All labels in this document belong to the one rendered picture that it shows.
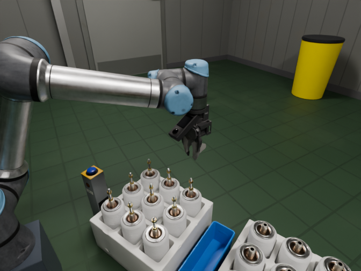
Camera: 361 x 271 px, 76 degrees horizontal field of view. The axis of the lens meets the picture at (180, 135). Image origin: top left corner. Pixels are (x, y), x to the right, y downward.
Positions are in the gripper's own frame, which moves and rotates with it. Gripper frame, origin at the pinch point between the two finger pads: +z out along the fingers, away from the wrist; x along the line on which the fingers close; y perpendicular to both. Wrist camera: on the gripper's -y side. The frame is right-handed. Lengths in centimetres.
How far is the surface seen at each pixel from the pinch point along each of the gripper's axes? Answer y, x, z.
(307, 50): 209, 47, -4
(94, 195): -30, 31, 25
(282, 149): 102, 4, 47
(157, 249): -24.5, -9.4, 24.1
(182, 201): -4.0, 0.3, 22.4
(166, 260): -23.0, -12.4, 28.5
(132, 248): -29.8, -0.2, 28.5
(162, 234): -20.6, -7.3, 21.1
